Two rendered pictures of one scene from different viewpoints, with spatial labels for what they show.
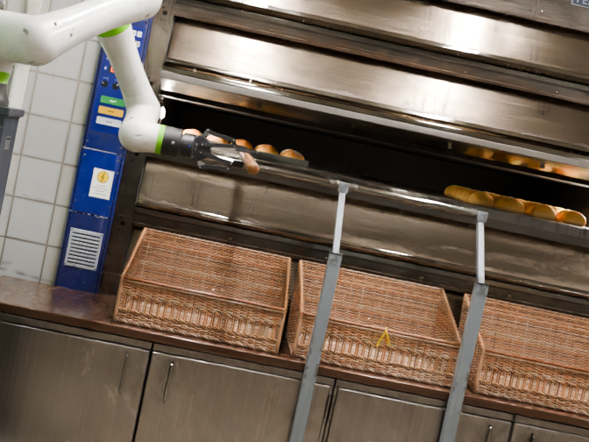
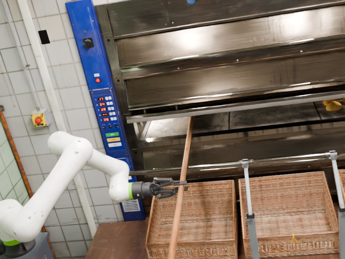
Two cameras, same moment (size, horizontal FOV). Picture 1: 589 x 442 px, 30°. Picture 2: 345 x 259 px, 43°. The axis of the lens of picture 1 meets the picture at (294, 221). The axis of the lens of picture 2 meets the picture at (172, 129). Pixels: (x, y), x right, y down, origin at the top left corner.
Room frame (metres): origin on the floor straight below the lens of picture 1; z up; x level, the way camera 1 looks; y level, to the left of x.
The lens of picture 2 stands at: (1.49, -0.35, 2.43)
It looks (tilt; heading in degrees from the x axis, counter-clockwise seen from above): 24 degrees down; 15
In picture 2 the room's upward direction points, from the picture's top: 11 degrees counter-clockwise
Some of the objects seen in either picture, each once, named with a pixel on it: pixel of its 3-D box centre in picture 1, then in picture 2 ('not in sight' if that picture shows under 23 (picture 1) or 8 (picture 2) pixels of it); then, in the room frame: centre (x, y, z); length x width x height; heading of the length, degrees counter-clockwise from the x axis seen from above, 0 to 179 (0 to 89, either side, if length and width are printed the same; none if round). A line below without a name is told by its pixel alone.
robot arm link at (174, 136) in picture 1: (173, 142); (139, 189); (3.43, 0.42, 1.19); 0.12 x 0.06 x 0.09; 5
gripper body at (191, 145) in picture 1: (195, 146); (152, 188); (3.43, 0.35, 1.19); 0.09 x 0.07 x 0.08; 95
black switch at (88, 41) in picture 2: not in sight; (86, 39); (3.96, 0.73, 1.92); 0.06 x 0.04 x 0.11; 93
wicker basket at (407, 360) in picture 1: (372, 320); (286, 213); (3.81, -0.34, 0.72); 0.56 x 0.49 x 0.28; 94
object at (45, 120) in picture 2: not in sight; (40, 117); (3.95, 1.18, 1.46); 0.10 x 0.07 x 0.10; 93
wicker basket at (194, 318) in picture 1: (207, 287); (193, 220); (3.78, 0.25, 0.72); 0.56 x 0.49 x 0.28; 92
